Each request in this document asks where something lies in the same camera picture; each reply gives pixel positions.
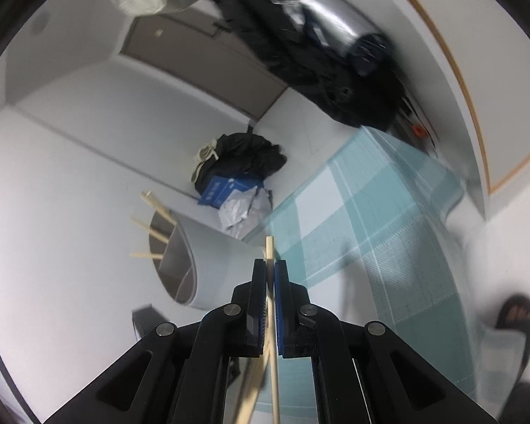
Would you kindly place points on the black bag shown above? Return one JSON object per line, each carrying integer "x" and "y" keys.
{"x": 247, "y": 154}

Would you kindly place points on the silver folded umbrella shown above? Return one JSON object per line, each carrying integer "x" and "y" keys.
{"x": 335, "y": 22}

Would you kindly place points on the teal checkered tablecloth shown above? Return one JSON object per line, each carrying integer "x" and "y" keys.
{"x": 380, "y": 229}

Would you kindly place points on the black hanging coat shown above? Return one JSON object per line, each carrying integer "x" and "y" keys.
{"x": 291, "y": 53}

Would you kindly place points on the beige cloth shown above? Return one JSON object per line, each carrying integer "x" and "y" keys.
{"x": 203, "y": 154}

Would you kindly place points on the small orange object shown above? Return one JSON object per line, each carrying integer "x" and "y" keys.
{"x": 418, "y": 130}

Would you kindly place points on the white panel with gold trim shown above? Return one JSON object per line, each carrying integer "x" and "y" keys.
{"x": 512, "y": 119}

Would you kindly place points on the person's foot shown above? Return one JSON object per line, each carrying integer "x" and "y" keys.
{"x": 519, "y": 314}

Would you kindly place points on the translucent white utensil holder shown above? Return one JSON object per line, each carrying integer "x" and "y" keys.
{"x": 216, "y": 265}

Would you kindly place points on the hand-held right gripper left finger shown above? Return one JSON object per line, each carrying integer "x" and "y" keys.
{"x": 256, "y": 300}

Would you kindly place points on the white plastic bag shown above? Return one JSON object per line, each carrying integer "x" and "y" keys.
{"x": 243, "y": 212}

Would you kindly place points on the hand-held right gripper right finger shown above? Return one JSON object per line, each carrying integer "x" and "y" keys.
{"x": 281, "y": 318}

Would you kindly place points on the person's leg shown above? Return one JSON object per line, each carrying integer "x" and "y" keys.
{"x": 525, "y": 406}

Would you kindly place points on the grey-brown door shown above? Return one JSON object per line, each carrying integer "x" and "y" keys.
{"x": 194, "y": 62}

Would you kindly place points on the round ceiling fixture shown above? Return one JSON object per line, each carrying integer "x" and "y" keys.
{"x": 42, "y": 22}

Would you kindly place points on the blue cardboard box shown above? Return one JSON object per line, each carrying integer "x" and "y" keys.
{"x": 216, "y": 190}

